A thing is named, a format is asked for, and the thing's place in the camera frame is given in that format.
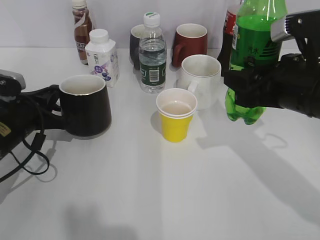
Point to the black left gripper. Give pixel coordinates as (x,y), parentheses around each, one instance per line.
(29,112)

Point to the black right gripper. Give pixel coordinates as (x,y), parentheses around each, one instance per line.
(294,84)

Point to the black ceramic mug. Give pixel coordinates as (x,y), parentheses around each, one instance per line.
(85,105)

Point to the green soda bottle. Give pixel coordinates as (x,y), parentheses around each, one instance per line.
(251,41)

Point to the white ceramic mug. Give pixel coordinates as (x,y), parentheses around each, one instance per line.
(200,74)

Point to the dark red ceramic mug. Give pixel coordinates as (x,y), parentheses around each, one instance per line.
(190,39)

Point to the dark grey ceramic mug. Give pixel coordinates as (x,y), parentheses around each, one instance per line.
(135,36)

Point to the cola bottle red label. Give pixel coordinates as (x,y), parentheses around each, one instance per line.
(229,23)

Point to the white yogurt drink bottle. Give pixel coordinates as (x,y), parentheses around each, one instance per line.
(102,58)

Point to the yellow paper cup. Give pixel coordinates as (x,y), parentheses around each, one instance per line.
(176,107)

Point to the brown Nescafe coffee bottle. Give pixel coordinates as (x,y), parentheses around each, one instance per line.
(82,27)

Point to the clear water bottle green label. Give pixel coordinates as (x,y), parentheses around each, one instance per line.
(152,54)

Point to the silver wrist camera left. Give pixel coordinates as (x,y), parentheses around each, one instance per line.
(11,85)

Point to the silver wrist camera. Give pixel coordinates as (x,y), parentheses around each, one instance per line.
(11,85)
(300,26)

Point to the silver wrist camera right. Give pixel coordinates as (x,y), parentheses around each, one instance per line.
(300,26)

